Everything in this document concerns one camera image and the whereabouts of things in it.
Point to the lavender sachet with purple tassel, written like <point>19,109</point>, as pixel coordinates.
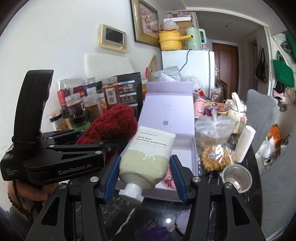
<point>165,232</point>

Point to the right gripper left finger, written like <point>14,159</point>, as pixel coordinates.
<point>110,178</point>

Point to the white paper roll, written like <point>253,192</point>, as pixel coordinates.
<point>244,142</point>

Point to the yellow pot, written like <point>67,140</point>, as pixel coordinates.
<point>172,40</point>

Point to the pink with-love pouch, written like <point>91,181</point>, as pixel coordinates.
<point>167,183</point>

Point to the white refrigerator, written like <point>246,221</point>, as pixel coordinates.
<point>197,63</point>

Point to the hand cream tube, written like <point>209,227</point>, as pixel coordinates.
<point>145,162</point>

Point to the red label spice jar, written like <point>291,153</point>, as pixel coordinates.
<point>63,90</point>

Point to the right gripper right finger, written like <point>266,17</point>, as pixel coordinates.
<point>176,168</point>

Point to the person's left hand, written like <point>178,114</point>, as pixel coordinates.
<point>20,192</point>

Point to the green label jar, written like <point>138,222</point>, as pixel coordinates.
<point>81,123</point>

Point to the brown label jar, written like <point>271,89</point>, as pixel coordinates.
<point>92,105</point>

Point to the metal bowl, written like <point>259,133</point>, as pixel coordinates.
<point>238,176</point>

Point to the large green tote bag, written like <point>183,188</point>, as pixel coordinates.
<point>284,74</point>

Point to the grey chair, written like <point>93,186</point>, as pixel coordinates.
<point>262,111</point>
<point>278,194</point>

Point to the dark red fluffy scrunchie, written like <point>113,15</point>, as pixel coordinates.
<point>118,122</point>

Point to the jar with Chinese label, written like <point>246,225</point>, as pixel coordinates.
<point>111,92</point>

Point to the black food pouch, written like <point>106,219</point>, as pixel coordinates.
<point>130,91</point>

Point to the green electric kettle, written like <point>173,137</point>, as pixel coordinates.
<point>198,38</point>

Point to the lavender open gift box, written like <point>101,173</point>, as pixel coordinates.
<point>168,106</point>

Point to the wall intercom panel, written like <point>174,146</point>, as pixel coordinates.
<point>112,38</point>

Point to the framed picture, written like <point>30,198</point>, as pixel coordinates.
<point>145,20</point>

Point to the near grey chair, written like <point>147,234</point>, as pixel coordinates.
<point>278,194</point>

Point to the bag of waffle cookies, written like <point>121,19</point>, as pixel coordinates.
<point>218,157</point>

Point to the clear plastic bag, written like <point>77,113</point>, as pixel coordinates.
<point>213,130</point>

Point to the far grey chair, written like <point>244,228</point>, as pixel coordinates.
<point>262,111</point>

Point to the brown entrance door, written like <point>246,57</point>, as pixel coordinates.
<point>227,66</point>

